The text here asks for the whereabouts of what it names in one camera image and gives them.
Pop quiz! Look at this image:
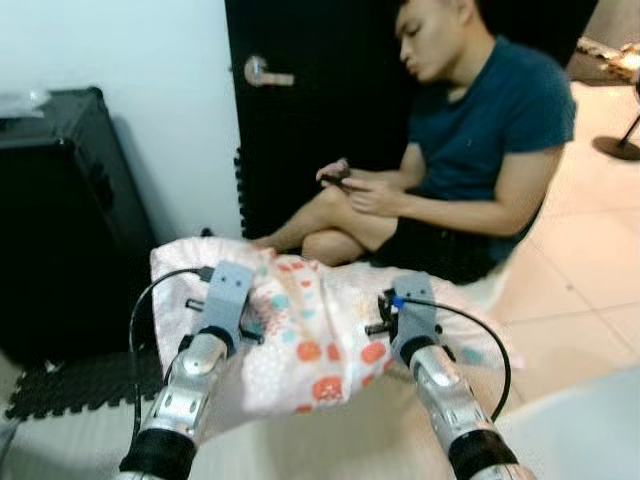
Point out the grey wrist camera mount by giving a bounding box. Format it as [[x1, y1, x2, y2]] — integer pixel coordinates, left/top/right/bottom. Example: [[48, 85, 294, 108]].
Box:
[[199, 261, 257, 337], [389, 271, 442, 347]]

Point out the black round stand base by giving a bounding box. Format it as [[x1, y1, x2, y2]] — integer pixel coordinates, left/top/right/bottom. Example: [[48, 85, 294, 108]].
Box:
[[591, 85, 640, 162]]

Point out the man in blue t-shirt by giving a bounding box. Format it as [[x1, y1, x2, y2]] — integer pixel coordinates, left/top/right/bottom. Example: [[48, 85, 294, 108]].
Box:
[[250, 0, 579, 287]]

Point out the pale patterned clutter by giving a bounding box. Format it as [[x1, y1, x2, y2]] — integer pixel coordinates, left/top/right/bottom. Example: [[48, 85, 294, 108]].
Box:
[[574, 35, 640, 87]]

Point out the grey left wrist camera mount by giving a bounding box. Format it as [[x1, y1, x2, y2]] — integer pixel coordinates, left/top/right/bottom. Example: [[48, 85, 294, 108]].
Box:
[[199, 261, 257, 337]]

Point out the black door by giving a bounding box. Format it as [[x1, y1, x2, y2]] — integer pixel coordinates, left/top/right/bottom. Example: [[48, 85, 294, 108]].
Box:
[[224, 0, 601, 243]]

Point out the pink patterned pillow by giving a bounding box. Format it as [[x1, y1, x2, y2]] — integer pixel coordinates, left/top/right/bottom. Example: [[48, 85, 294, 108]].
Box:
[[149, 236, 522, 417]]

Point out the black foam floor mat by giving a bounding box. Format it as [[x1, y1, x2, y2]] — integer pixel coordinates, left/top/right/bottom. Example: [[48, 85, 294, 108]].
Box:
[[4, 348, 168, 422]]

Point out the large black case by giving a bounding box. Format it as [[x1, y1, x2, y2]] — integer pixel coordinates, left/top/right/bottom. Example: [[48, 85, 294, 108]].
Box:
[[0, 87, 163, 367]]

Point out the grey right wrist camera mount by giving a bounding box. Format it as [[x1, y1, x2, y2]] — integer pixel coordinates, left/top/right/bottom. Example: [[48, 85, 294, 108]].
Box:
[[389, 271, 442, 347]]

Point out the dark mobile phone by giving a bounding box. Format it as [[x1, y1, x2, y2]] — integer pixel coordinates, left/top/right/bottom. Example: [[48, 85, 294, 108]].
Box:
[[319, 165, 354, 192]]

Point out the silver door handle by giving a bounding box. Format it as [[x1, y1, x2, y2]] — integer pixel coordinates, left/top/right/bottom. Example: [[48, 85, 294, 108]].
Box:
[[243, 54, 297, 90]]

